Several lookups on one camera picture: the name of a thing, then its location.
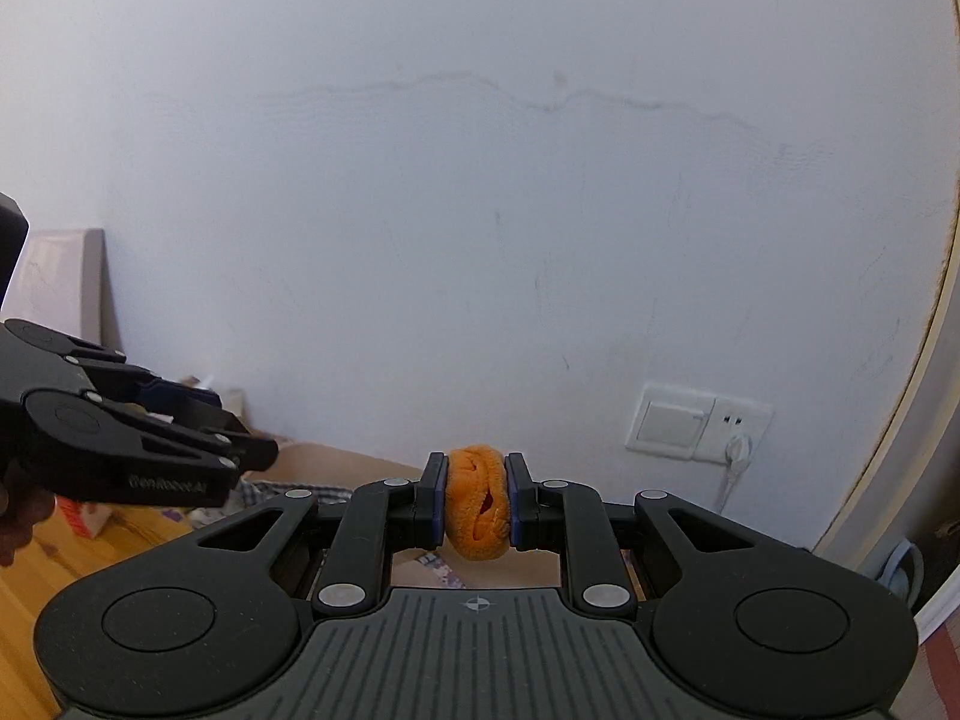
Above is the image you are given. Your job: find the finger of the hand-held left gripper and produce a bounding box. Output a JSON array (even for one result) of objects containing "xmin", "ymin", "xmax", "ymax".
[
  {"xmin": 90, "ymin": 388, "xmax": 280, "ymax": 472},
  {"xmin": 0, "ymin": 319, "xmax": 226, "ymax": 413}
]

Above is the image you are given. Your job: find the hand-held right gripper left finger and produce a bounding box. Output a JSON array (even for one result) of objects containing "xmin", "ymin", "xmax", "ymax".
[{"xmin": 191, "ymin": 452, "xmax": 451, "ymax": 616}]

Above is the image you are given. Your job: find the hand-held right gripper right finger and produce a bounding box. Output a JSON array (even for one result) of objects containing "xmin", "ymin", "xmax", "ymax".
[{"xmin": 506, "ymin": 452, "xmax": 758, "ymax": 616}]

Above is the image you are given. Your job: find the orange plush scrunchie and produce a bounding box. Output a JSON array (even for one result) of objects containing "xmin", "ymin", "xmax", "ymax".
[{"xmin": 444, "ymin": 444, "xmax": 515, "ymax": 562}]

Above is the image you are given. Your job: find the wooden desktop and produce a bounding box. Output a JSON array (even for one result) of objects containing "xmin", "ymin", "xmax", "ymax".
[{"xmin": 0, "ymin": 499, "xmax": 196, "ymax": 720}]

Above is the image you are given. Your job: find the person's left hand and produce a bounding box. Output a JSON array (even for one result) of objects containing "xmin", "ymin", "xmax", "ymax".
[{"xmin": 0, "ymin": 481, "xmax": 55, "ymax": 567}]

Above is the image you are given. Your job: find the purple white panel board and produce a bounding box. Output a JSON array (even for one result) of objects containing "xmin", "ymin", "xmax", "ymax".
[{"xmin": 7, "ymin": 227, "xmax": 125, "ymax": 361}]

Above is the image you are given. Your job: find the light blue plastic object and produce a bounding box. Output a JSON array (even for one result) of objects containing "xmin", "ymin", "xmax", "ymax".
[{"xmin": 877, "ymin": 540, "xmax": 927, "ymax": 605}]

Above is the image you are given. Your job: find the cream shelf unit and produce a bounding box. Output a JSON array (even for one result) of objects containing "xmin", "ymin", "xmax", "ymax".
[{"xmin": 814, "ymin": 202, "xmax": 960, "ymax": 616}]

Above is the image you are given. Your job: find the white wall switch socket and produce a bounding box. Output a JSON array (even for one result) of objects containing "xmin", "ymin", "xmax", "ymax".
[{"xmin": 626, "ymin": 382, "xmax": 773, "ymax": 466}]

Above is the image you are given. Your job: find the white plug with cable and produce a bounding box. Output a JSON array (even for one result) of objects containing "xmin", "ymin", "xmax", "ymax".
[{"xmin": 712, "ymin": 431, "xmax": 752, "ymax": 515}]

